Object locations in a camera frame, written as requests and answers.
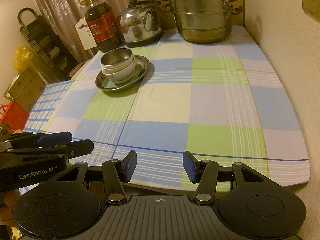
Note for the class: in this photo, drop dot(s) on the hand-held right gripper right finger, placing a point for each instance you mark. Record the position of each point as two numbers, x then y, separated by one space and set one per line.
190 166

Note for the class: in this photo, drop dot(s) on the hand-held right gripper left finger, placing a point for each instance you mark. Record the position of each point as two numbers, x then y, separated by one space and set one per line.
130 166

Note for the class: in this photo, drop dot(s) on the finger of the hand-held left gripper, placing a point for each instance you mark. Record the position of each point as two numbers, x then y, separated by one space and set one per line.
80 147
57 138

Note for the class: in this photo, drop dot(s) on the green square plate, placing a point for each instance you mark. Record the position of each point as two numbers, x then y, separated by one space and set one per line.
108 83

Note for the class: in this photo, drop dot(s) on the white ceramic bowl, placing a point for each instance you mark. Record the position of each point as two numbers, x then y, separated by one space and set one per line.
122 76

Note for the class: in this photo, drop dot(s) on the cream round container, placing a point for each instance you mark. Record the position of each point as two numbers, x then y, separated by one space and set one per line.
116 69

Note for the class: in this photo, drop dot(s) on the stainless steel bowl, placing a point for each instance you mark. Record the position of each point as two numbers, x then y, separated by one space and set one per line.
117 55

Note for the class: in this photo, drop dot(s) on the round steel plate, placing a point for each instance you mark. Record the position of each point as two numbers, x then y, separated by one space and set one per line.
143 63

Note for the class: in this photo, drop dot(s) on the person's left hand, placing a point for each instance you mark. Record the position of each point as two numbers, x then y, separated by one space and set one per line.
11 198

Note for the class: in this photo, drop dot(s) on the blue checked cloth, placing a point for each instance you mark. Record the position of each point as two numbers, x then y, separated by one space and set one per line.
45 105

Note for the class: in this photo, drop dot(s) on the red box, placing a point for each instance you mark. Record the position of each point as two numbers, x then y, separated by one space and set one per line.
15 115

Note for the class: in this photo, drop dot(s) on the cardboard box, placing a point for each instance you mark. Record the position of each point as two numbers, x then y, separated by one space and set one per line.
27 90

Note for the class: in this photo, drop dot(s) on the checked pastel tablecloth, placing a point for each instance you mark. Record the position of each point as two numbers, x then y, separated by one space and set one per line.
200 105

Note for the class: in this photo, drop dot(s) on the yellow plastic bag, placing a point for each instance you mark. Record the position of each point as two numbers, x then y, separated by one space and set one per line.
22 57

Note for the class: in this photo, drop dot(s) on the black folding rack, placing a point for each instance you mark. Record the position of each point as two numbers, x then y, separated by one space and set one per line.
45 45

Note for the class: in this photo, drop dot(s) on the cooking oil bottle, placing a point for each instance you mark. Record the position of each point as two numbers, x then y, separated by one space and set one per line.
105 30

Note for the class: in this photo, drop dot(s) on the beige curtain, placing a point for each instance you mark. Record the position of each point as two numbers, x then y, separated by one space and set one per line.
62 5

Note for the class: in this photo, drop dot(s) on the stainless steel kettle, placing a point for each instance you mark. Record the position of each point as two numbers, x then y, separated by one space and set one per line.
140 25

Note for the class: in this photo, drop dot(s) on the stainless steel steamer pot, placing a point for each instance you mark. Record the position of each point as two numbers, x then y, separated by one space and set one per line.
202 22

